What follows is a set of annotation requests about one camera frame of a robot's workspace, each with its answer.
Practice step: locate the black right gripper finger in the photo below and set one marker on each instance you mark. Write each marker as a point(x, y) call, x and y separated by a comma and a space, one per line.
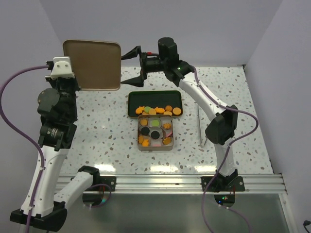
point(136, 81)
point(136, 51)

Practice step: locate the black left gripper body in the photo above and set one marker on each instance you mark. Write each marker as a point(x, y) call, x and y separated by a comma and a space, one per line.
point(67, 87)

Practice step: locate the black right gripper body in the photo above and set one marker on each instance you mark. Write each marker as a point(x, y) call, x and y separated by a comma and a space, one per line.
point(152, 64)

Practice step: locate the gold tin lid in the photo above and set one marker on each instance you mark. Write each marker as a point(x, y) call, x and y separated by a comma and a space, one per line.
point(96, 64)

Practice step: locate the orange round flower cookie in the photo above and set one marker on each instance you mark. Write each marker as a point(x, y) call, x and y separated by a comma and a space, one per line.
point(143, 122)

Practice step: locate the green macaron cookie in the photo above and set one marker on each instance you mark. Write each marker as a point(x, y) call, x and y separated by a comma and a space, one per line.
point(155, 123)

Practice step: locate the black sandwich cookie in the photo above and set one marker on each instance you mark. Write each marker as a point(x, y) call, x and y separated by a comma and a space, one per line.
point(155, 135)
point(145, 131)

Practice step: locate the gold cookie tin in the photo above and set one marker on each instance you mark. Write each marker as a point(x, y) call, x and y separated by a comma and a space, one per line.
point(156, 133)

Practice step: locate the orange swirl star cookie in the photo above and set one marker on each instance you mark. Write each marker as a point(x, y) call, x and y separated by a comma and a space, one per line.
point(167, 141)

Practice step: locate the metal tongs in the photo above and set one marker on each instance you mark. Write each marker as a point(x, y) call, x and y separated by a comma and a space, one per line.
point(202, 126)

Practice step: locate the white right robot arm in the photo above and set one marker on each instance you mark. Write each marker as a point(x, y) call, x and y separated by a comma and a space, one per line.
point(223, 118)

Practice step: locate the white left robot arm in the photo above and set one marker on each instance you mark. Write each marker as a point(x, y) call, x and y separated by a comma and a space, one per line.
point(43, 208)

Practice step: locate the dark green tray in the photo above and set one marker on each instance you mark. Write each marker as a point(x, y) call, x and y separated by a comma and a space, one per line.
point(153, 99)

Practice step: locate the green cookie under black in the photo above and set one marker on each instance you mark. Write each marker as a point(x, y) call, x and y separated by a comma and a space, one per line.
point(147, 109)

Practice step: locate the tan dotted round cookie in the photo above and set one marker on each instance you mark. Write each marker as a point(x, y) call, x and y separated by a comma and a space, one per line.
point(152, 111)

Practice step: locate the orange flower shaped cookie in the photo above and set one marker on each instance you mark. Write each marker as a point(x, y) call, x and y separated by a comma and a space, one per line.
point(168, 108)

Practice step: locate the tan dotted cookie right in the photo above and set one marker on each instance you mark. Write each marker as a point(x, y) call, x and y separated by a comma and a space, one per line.
point(176, 111)

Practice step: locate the white paper cupcake liners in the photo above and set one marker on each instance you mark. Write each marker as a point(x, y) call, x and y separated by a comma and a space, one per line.
point(158, 139)

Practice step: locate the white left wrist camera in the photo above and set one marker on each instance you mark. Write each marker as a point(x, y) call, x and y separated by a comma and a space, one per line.
point(62, 68)

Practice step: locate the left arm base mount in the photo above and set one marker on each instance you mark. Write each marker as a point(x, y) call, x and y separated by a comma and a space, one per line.
point(110, 182)

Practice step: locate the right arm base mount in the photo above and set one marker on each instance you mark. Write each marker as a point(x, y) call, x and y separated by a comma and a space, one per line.
point(221, 185)

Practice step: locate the aluminium front rail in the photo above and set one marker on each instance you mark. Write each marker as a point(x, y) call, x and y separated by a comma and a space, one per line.
point(193, 184)

